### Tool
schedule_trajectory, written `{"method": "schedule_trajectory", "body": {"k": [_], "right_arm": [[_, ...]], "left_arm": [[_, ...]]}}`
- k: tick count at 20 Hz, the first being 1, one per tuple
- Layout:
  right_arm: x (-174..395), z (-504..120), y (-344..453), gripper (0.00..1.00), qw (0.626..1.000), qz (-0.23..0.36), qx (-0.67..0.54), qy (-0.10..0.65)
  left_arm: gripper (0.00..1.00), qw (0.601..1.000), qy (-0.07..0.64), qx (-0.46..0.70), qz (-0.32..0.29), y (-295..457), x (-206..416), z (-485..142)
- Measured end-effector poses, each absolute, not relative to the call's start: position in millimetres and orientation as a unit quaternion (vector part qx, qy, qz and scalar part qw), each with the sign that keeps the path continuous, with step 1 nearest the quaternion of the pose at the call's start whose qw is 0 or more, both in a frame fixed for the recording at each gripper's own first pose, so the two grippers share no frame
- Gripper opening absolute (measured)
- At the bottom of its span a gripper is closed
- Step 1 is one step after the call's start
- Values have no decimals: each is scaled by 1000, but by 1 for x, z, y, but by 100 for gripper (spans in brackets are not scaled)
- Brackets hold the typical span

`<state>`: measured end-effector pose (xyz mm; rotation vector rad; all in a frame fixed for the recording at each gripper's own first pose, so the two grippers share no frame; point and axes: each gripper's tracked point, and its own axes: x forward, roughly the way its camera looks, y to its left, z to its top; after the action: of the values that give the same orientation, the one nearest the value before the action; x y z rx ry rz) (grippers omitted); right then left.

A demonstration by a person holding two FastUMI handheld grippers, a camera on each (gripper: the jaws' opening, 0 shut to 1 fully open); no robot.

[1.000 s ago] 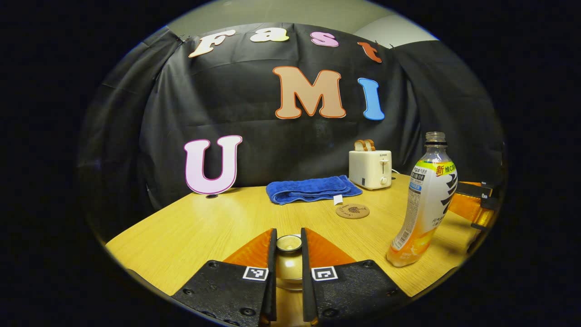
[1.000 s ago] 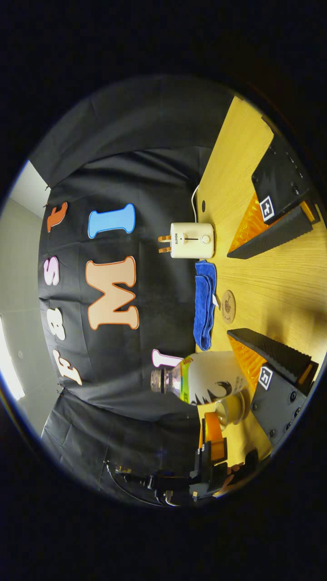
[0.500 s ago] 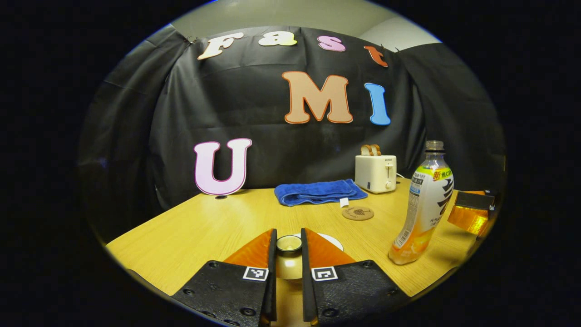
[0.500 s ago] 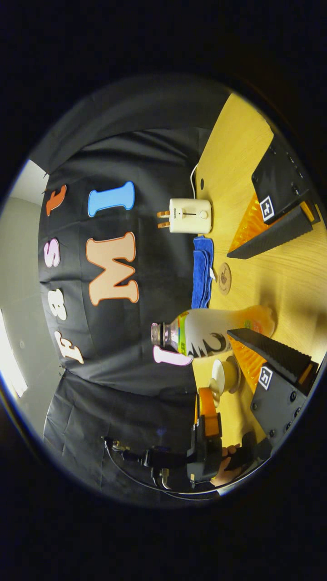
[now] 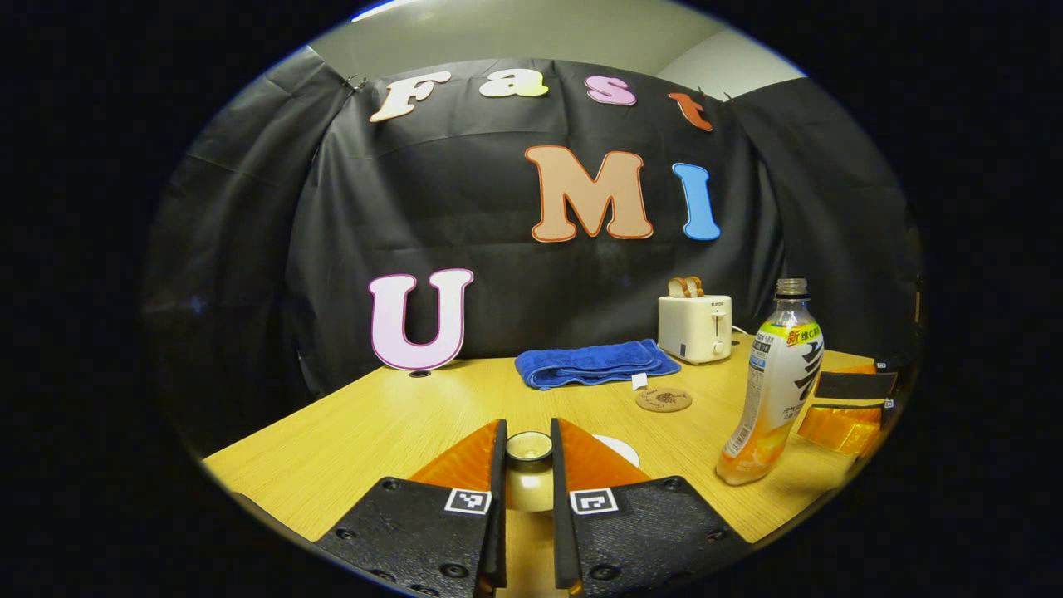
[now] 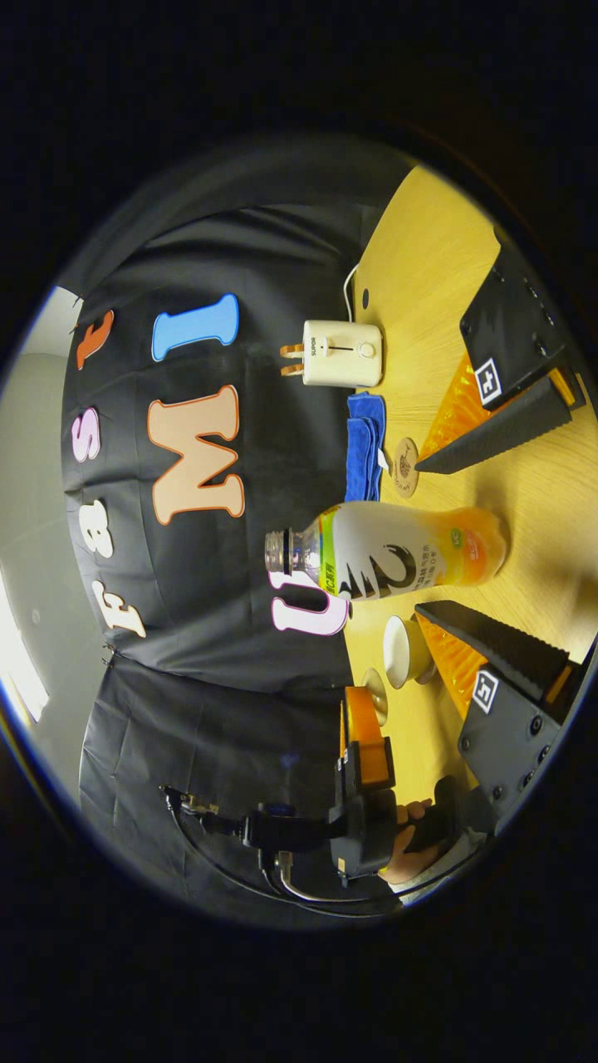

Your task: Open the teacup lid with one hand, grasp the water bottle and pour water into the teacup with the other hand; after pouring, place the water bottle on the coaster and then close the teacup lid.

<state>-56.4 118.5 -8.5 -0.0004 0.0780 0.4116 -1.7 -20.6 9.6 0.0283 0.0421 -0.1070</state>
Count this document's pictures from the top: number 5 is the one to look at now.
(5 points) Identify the white teacup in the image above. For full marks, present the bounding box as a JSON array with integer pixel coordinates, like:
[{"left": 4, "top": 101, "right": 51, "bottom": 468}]
[{"left": 592, "top": 434, "right": 641, "bottom": 468}]

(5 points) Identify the round wooden coaster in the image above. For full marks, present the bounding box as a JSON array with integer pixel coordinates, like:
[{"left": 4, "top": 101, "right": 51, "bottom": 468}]
[{"left": 635, "top": 387, "right": 693, "bottom": 414}]

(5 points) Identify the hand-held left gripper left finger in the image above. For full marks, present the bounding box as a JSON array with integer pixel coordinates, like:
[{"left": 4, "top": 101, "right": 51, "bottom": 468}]
[{"left": 314, "top": 419, "right": 509, "bottom": 597}]

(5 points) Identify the black backdrop cloth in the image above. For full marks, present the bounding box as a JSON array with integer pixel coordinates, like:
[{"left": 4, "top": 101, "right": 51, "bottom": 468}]
[{"left": 141, "top": 46, "right": 924, "bottom": 453}]

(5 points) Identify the clear plastic water bottle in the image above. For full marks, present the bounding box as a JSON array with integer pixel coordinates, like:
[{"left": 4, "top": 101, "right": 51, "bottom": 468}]
[{"left": 716, "top": 278, "right": 825, "bottom": 487}]

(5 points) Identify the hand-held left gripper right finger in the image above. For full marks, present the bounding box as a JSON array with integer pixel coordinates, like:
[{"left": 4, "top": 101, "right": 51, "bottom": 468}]
[{"left": 550, "top": 418, "right": 752, "bottom": 597}]

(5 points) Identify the white teacup lid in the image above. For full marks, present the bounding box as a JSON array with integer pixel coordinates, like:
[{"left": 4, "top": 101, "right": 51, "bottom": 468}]
[{"left": 502, "top": 431, "right": 556, "bottom": 512}]

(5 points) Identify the blue folded towel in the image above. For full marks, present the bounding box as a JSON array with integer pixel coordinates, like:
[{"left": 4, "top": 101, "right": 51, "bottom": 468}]
[{"left": 515, "top": 339, "right": 682, "bottom": 391}]

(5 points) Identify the white toaster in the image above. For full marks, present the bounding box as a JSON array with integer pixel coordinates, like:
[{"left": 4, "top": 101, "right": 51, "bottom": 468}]
[{"left": 658, "top": 294, "right": 733, "bottom": 365}]

